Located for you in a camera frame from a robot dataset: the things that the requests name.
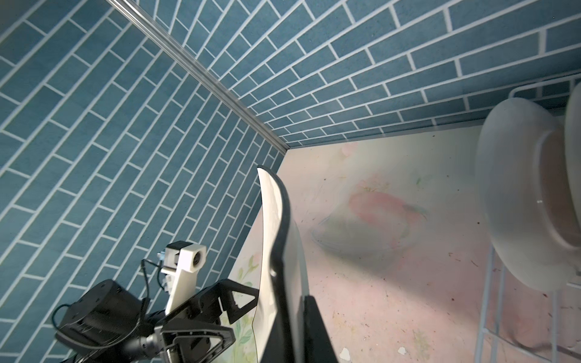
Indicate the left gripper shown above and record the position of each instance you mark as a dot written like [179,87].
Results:
[199,330]

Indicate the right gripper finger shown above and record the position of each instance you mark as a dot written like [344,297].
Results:
[317,343]

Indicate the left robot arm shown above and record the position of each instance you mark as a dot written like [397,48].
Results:
[109,324]

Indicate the round white plate outer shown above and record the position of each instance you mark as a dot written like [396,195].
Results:
[522,180]

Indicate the left corner metal profile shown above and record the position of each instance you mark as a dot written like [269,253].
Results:
[158,35]

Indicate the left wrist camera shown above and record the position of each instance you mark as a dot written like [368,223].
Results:
[181,263]

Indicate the white wire dish rack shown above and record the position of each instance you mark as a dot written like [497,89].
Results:
[553,95]

